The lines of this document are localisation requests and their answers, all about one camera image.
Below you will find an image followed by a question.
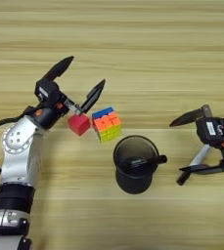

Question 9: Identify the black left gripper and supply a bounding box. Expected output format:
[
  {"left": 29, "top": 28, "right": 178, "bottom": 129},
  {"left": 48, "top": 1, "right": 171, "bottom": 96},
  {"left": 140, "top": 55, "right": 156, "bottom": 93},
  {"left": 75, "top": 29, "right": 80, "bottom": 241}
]
[{"left": 24, "top": 55, "right": 107, "bottom": 130}]

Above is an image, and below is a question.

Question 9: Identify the red cube block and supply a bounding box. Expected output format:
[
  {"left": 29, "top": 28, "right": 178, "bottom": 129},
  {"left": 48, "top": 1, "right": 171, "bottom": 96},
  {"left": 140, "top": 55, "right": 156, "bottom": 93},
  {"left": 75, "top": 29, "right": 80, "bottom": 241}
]
[{"left": 67, "top": 112, "right": 92, "bottom": 137}]

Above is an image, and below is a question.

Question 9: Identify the multicolour puzzle cube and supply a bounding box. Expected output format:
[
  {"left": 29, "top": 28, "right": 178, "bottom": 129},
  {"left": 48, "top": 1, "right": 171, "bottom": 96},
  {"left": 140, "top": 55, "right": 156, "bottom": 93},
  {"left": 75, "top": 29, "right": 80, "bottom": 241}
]
[{"left": 91, "top": 106, "right": 123, "bottom": 144}]

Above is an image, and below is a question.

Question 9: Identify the labelled black box right gripper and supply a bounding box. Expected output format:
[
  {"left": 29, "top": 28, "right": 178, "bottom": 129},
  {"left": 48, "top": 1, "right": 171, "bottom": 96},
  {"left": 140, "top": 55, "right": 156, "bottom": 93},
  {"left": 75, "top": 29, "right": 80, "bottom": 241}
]
[{"left": 196, "top": 116, "right": 224, "bottom": 149}]

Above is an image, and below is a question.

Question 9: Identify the labelled black box gripper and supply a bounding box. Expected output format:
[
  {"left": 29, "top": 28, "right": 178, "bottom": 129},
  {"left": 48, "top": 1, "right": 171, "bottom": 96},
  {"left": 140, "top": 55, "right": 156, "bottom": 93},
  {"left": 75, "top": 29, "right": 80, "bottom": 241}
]
[
  {"left": 196, "top": 116, "right": 224, "bottom": 149},
  {"left": 34, "top": 77, "right": 64, "bottom": 106}
]

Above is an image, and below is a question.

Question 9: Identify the labelled black box left gripper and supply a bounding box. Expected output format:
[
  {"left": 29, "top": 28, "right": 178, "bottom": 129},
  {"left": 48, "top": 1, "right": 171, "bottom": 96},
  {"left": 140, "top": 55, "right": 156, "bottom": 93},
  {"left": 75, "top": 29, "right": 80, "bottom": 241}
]
[{"left": 34, "top": 77, "right": 64, "bottom": 106}]

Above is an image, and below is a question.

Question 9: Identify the white marker pen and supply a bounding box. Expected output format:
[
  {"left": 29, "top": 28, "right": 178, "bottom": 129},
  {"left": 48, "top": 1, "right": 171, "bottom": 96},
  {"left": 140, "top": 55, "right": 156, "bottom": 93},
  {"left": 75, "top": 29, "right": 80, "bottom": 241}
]
[{"left": 118, "top": 154, "right": 168, "bottom": 172}]

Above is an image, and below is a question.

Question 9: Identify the black mesh pen cup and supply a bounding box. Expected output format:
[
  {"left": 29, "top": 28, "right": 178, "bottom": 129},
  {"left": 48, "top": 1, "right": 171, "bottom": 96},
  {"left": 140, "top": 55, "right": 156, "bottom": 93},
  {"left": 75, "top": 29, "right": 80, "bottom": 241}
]
[{"left": 112, "top": 135, "right": 160, "bottom": 195}]

